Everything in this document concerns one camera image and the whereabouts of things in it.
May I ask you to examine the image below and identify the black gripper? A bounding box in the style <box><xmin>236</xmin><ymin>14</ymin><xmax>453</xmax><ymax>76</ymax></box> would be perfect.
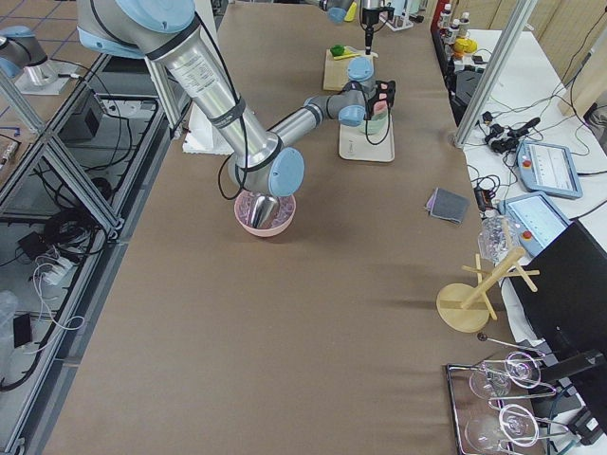
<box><xmin>360</xmin><ymin>8</ymin><xmax>378</xmax><ymax>54</ymax></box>

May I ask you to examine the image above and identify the small pink bowl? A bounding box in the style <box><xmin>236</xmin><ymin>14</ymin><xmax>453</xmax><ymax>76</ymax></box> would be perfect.
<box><xmin>372</xmin><ymin>100</ymin><xmax>389</xmax><ymax>119</ymax></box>

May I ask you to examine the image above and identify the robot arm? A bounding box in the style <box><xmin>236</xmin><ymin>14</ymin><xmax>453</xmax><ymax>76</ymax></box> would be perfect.
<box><xmin>305</xmin><ymin>0</ymin><xmax>395</xmax><ymax>55</ymax></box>
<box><xmin>77</xmin><ymin>1</ymin><xmax>385</xmax><ymax>197</ymax></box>

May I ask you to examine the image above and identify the green bowl stack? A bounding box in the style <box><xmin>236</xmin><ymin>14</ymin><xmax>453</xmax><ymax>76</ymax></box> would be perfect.
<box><xmin>358</xmin><ymin>117</ymin><xmax>387</xmax><ymax>136</ymax></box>

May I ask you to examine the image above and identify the large pink bowl with ice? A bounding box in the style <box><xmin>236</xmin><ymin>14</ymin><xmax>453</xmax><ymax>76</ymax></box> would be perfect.
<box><xmin>234</xmin><ymin>191</ymin><xmax>296</xmax><ymax>237</ymax></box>

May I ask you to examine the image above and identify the yellow plastic knife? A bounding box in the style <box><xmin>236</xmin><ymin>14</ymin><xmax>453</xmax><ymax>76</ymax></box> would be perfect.
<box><xmin>333</xmin><ymin>52</ymin><xmax>360</xmax><ymax>61</ymax></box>

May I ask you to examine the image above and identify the green lime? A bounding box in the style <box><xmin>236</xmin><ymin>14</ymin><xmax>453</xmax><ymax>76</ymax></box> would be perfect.
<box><xmin>330</xmin><ymin>45</ymin><xmax>345</xmax><ymax>57</ymax></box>

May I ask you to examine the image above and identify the yellow plastic cup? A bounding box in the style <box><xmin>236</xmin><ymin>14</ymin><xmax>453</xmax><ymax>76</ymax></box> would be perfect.
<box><xmin>344</xmin><ymin>1</ymin><xmax>358</xmax><ymax>23</ymax></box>

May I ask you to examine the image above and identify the white cup rack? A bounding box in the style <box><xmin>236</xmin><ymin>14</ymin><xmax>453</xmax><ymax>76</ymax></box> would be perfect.
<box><xmin>386</xmin><ymin>0</ymin><xmax>428</xmax><ymax>31</ymax></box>

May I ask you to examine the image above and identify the bamboo cutting board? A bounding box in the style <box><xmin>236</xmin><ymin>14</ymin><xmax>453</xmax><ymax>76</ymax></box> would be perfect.
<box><xmin>322</xmin><ymin>46</ymin><xmax>374</xmax><ymax>91</ymax></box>

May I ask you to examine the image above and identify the white rabbit tray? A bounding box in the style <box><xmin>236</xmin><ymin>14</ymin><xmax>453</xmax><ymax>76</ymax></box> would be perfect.
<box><xmin>339</xmin><ymin>116</ymin><xmax>395</xmax><ymax>163</ymax></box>

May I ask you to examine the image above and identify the grey folded cloth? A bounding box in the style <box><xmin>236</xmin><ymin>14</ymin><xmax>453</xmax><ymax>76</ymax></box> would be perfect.
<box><xmin>425</xmin><ymin>188</ymin><xmax>469</xmax><ymax>224</ymax></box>

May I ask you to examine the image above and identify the metal ice scoop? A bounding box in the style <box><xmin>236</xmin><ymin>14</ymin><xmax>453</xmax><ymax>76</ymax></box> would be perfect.
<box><xmin>247</xmin><ymin>193</ymin><xmax>280</xmax><ymax>229</ymax></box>

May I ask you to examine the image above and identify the blue teach pendant far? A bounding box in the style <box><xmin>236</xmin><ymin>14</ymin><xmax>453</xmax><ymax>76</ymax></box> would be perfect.
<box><xmin>517</xmin><ymin>140</ymin><xmax>583</xmax><ymax>199</ymax></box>

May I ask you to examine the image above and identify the blue teach pendant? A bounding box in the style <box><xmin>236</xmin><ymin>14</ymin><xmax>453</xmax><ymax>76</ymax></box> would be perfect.
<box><xmin>517</xmin><ymin>140</ymin><xmax>583</xmax><ymax>199</ymax></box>
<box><xmin>498</xmin><ymin>191</ymin><xmax>571</xmax><ymax>257</ymax></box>

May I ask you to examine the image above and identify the clear glass mug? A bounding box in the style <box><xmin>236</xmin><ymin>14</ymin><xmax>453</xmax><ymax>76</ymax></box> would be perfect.
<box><xmin>478</xmin><ymin>215</ymin><xmax>520</xmax><ymax>264</ymax></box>

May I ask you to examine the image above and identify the blue teach pendant near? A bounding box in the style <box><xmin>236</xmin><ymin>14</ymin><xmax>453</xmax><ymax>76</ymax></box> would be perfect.
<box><xmin>498</xmin><ymin>191</ymin><xmax>571</xmax><ymax>257</ymax></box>

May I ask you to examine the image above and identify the wooden mug tree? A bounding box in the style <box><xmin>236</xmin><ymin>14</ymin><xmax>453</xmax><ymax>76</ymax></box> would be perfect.
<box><xmin>436</xmin><ymin>245</ymin><xmax>540</xmax><ymax>333</ymax></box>

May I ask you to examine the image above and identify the black monitor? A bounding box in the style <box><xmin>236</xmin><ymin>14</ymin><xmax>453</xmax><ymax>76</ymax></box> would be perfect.
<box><xmin>517</xmin><ymin>221</ymin><xmax>606</xmax><ymax>359</ymax></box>

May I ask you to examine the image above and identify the upper wine glass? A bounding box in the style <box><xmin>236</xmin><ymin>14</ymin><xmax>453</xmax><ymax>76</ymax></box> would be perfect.
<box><xmin>469</xmin><ymin>351</ymin><xmax>541</xmax><ymax>399</ymax></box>

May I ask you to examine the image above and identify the wine glass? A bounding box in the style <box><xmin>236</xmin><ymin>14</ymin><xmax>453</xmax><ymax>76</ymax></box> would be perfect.
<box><xmin>465</xmin><ymin>404</ymin><xmax>539</xmax><ymax>454</ymax></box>
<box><xmin>469</xmin><ymin>351</ymin><xmax>541</xmax><ymax>399</ymax></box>

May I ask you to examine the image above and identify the lower wine glass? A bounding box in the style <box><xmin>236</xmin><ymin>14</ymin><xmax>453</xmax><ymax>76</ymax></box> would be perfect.
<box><xmin>465</xmin><ymin>404</ymin><xmax>539</xmax><ymax>454</ymax></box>

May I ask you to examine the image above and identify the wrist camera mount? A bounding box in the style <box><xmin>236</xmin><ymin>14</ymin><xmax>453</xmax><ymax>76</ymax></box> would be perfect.
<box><xmin>379</xmin><ymin>4</ymin><xmax>395</xmax><ymax>23</ymax></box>
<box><xmin>367</xmin><ymin>81</ymin><xmax>396</xmax><ymax>119</ymax></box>

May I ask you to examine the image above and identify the aluminium frame post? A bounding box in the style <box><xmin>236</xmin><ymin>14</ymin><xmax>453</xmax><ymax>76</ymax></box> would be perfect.
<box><xmin>453</xmin><ymin>0</ymin><xmax>538</xmax><ymax>149</ymax></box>

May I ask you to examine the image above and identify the white pedestal column base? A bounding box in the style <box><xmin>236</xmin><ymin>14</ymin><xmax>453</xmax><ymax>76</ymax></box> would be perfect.
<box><xmin>182</xmin><ymin>104</ymin><xmax>233</xmax><ymax>155</ymax></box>

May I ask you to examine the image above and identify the black wire glass rack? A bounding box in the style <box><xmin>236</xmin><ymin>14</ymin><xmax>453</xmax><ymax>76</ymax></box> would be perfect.
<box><xmin>445</xmin><ymin>351</ymin><xmax>572</xmax><ymax>454</ymax></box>

